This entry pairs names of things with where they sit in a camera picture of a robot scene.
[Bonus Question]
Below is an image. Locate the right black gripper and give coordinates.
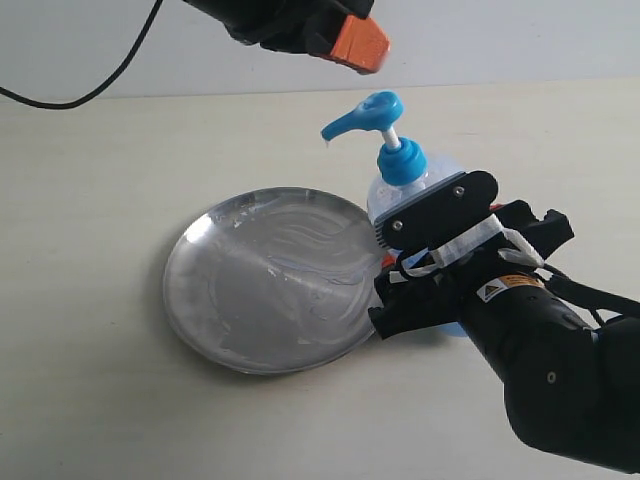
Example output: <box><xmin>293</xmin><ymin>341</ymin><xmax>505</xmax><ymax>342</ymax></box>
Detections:
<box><xmin>368</xmin><ymin>200</ymin><xmax>575</xmax><ymax>339</ymax></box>

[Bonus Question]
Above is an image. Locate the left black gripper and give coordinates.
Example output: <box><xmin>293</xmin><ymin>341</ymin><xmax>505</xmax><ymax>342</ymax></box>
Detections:
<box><xmin>186</xmin><ymin>0</ymin><xmax>391</xmax><ymax>75</ymax></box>

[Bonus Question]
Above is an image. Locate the blue pump lotion bottle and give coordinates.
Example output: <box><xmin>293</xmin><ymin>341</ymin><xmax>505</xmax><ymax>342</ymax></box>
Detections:
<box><xmin>320</xmin><ymin>90</ymin><xmax>494</xmax><ymax>341</ymax></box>

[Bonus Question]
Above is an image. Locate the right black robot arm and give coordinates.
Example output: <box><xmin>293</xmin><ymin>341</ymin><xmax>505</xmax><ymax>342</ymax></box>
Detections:
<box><xmin>369</xmin><ymin>200</ymin><xmax>639</xmax><ymax>474</ymax></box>

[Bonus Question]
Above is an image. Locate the round stainless steel plate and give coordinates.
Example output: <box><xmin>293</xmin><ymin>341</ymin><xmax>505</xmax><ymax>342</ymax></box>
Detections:
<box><xmin>162</xmin><ymin>187</ymin><xmax>384</xmax><ymax>376</ymax></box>

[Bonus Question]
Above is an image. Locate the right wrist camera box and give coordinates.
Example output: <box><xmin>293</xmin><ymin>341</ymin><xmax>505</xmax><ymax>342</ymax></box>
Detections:
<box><xmin>374</xmin><ymin>170</ymin><xmax>498</xmax><ymax>252</ymax></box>

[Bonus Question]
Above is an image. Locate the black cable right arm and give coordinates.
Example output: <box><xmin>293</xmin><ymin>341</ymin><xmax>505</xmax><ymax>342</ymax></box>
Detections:
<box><xmin>542</xmin><ymin>262</ymin><xmax>640</xmax><ymax>329</ymax></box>

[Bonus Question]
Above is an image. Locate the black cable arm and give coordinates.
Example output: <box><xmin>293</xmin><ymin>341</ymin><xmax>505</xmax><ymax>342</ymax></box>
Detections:
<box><xmin>0</xmin><ymin>0</ymin><xmax>164</xmax><ymax>110</ymax></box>
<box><xmin>542</xmin><ymin>262</ymin><xmax>640</xmax><ymax>329</ymax></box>

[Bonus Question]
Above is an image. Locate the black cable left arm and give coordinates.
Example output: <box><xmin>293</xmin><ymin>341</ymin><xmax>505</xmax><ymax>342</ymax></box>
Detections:
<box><xmin>0</xmin><ymin>0</ymin><xmax>164</xmax><ymax>110</ymax></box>

